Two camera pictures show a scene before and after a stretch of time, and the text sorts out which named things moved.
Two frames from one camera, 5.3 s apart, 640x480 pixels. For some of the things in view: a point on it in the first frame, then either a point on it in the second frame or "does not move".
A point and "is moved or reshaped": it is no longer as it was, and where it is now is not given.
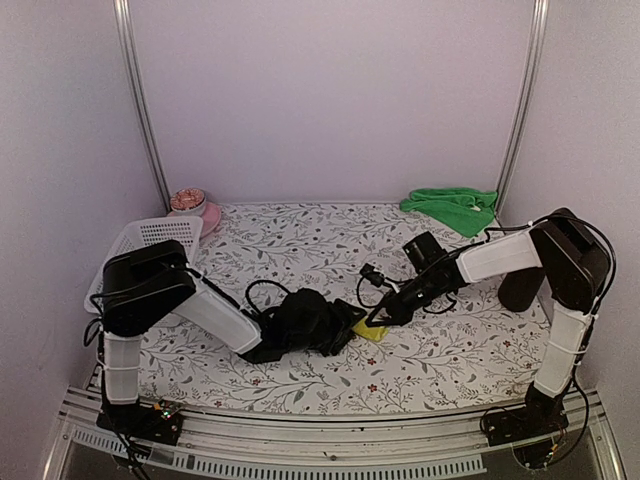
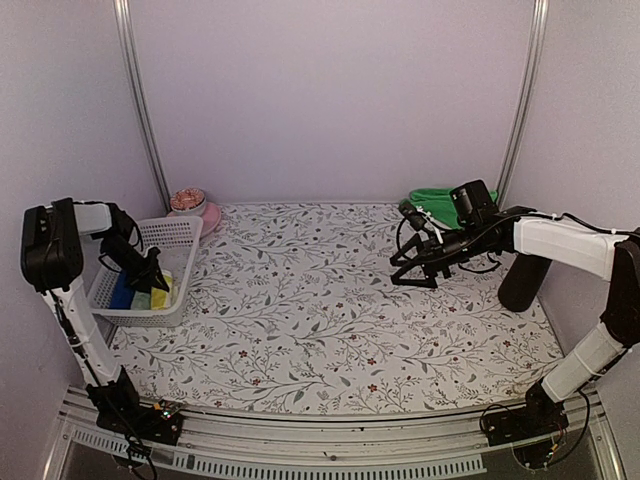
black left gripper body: [329, 334] → [118, 246]
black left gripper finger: [348, 314] → [146, 279]
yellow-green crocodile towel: [375, 333] is moved or reshaped
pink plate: [210, 215] does not move
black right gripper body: [431, 293] → [437, 255]
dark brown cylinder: [519, 289] does not move
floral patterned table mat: [469, 348] does not move
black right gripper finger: [395, 319] → [401, 256]
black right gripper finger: [397, 320] → [415, 275]
